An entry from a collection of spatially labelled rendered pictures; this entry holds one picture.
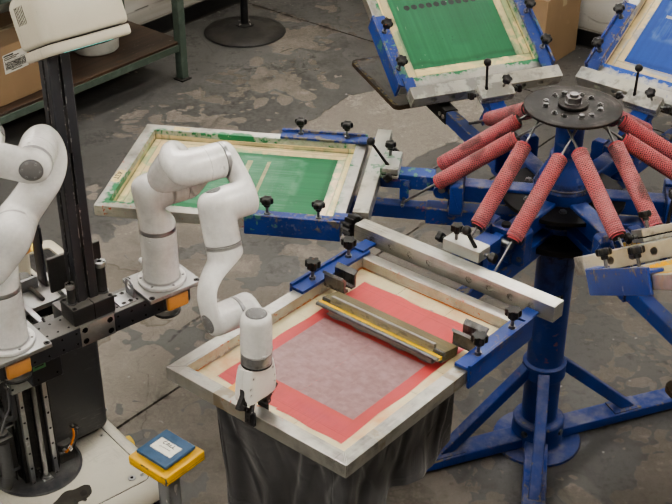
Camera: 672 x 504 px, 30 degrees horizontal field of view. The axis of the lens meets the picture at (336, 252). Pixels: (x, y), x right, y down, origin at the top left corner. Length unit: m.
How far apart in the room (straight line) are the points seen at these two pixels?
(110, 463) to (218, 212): 1.44
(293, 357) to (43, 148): 0.91
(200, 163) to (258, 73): 4.43
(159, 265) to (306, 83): 4.01
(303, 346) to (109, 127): 3.60
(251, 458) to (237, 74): 4.26
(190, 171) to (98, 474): 1.44
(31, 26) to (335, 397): 1.16
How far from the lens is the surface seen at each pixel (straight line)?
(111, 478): 4.02
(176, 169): 2.87
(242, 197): 2.85
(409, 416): 3.03
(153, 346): 5.02
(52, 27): 2.70
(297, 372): 3.22
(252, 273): 5.42
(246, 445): 3.29
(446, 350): 3.26
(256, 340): 2.87
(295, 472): 3.21
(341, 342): 3.33
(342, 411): 3.09
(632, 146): 3.86
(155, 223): 3.18
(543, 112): 3.83
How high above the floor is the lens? 2.94
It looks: 32 degrees down
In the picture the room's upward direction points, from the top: straight up
